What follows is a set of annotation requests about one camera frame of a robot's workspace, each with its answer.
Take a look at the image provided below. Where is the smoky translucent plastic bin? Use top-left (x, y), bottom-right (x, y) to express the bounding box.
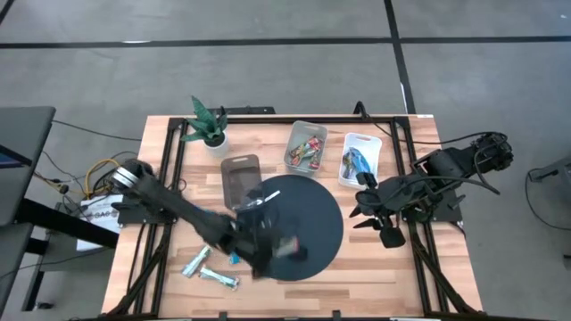
top-left (219, 153), bottom-right (263, 210)

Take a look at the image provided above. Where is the white plastic bin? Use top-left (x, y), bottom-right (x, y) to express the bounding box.
top-left (337, 132), bottom-right (384, 190)

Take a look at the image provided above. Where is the black desk beam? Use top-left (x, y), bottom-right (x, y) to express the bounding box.
top-left (17, 198), bottom-right (120, 249)

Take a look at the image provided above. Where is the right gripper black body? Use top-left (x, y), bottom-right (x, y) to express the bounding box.
top-left (356, 171), bottom-right (407, 250)

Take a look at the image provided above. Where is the purple green granola bar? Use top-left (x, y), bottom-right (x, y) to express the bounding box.
top-left (341, 150), bottom-right (355, 180)

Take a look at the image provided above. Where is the green plant in white pot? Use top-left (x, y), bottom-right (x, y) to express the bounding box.
top-left (180, 95), bottom-right (230, 158)

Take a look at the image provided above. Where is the red green granola bar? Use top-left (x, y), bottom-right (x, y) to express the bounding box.
top-left (288, 141), bottom-right (313, 167)
top-left (305, 136), bottom-right (325, 170)

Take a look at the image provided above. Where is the silver green granola bar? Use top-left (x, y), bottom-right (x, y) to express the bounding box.
top-left (198, 266), bottom-right (241, 292)
top-left (180, 243), bottom-right (214, 278)

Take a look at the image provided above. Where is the grey chair base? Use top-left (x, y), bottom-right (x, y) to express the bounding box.
top-left (528, 155), bottom-right (571, 184)

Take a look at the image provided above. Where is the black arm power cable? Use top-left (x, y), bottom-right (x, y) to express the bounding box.
top-left (354, 101), bottom-right (501, 148)

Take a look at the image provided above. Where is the black floor cable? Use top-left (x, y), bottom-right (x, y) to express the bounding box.
top-left (51, 119), bottom-right (144, 143)

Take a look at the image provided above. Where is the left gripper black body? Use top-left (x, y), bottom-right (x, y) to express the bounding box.
top-left (227, 191), bottom-right (280, 280)

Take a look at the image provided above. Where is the grey side desk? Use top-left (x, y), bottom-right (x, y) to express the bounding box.
top-left (0, 105), bottom-right (57, 313)

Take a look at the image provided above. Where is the grey plastic bin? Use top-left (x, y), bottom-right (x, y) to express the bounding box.
top-left (283, 119), bottom-right (329, 174)

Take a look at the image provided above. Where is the black round plate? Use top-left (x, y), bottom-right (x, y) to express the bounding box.
top-left (243, 174), bottom-right (344, 282)

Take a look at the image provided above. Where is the white cardboard box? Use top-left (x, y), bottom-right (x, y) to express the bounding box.
top-left (75, 194), bottom-right (124, 251)

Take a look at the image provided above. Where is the yellow cable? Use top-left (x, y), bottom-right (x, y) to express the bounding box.
top-left (83, 158), bottom-right (122, 201)

